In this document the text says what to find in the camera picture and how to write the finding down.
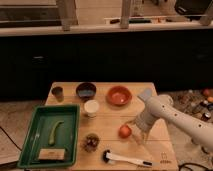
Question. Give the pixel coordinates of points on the wooden block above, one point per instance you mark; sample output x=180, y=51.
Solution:
x=51, y=154

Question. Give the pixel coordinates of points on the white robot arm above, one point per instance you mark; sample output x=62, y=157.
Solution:
x=161, y=107

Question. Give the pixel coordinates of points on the wooden chair leg left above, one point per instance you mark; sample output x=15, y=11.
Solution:
x=67, y=13

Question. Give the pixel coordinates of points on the wooden chair leg middle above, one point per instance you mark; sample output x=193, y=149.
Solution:
x=125, y=13

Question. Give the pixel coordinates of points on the dark blue bowl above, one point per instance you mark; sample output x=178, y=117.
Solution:
x=86, y=90

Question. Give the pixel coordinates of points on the green plastic tray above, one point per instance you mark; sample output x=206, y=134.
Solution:
x=42, y=121

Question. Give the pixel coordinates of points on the green cucumber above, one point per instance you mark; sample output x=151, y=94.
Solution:
x=52, y=135

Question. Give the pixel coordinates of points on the wooden chair leg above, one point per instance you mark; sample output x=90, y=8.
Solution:
x=67, y=13
x=125, y=13

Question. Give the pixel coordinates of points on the orange bowl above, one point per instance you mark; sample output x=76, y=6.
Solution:
x=118, y=95

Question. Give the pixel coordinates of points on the small dark cup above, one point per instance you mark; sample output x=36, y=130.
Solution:
x=57, y=92

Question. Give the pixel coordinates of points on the white paper cup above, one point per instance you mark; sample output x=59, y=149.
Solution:
x=91, y=107

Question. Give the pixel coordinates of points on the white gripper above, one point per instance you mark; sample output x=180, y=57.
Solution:
x=144, y=121

